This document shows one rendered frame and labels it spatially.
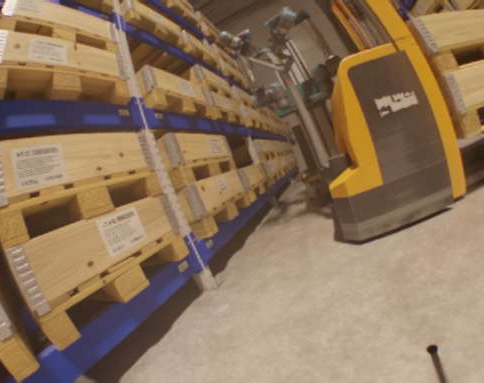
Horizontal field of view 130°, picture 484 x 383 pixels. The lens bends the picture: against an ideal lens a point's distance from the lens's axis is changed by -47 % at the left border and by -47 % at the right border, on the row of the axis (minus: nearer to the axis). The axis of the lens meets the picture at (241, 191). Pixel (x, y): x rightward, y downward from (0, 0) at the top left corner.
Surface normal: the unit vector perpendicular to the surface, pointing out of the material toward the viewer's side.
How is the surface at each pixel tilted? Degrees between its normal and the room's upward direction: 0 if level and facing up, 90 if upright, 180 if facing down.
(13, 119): 90
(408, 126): 90
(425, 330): 0
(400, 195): 90
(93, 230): 90
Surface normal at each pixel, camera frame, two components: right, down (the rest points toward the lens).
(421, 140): -0.35, 0.21
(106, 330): 0.86, -0.32
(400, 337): -0.38, -0.92
